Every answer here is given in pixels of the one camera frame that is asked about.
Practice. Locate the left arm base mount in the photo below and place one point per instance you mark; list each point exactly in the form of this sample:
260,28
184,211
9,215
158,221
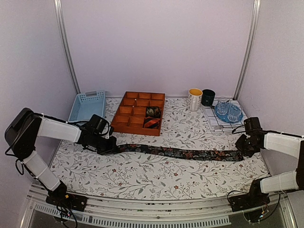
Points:
60,197

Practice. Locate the right aluminium frame post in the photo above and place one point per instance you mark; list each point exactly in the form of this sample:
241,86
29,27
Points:
248,50

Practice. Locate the aluminium frame post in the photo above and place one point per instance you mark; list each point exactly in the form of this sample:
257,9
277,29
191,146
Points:
64,40
248,50

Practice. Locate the dark green mug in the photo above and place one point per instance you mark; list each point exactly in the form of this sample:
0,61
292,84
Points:
207,97

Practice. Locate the clear drinking glass right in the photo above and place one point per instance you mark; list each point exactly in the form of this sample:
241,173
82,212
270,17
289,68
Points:
234,112

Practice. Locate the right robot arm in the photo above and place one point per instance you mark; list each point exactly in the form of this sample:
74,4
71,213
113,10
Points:
289,145

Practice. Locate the white checked dish towel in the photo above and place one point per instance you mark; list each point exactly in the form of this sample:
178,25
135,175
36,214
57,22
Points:
216,125

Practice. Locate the dark floral necktie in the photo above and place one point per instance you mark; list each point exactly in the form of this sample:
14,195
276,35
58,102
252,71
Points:
196,155

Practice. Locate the left aluminium frame post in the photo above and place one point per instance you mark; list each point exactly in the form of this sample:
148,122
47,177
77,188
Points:
64,40

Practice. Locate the floral patterned tablecloth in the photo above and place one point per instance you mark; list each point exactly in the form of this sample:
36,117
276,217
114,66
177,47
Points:
135,175

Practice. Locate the rolled orange striped tie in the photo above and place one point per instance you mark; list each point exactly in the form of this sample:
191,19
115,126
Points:
151,123

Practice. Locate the aluminium front rail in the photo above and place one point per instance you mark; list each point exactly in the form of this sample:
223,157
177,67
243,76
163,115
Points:
205,213

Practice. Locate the rolled olive patterned tie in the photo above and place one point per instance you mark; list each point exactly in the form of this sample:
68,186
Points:
153,111

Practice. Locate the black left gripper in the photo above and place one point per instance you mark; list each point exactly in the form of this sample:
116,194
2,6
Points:
111,149

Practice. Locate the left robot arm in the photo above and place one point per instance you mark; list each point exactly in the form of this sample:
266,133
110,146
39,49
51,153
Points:
22,133

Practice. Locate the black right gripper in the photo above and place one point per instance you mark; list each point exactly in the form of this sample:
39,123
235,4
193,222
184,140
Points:
239,144

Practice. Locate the clear drinking glass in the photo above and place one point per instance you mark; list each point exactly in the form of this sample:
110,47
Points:
234,112
223,105

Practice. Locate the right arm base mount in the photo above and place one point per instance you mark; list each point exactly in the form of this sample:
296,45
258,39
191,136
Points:
254,198

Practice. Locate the clear drinking glass left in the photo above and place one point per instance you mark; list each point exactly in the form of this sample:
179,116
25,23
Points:
223,105

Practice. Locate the light blue plastic basket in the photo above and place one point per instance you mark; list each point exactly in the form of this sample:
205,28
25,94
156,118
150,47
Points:
87,104

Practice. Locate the orange wooden divider tray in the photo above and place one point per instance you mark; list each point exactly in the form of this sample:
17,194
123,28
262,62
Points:
131,113

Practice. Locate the blue glass tray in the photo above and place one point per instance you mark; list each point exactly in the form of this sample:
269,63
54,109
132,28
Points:
224,117

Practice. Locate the white mug yellow inside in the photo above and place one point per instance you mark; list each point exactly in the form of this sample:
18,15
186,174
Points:
195,96

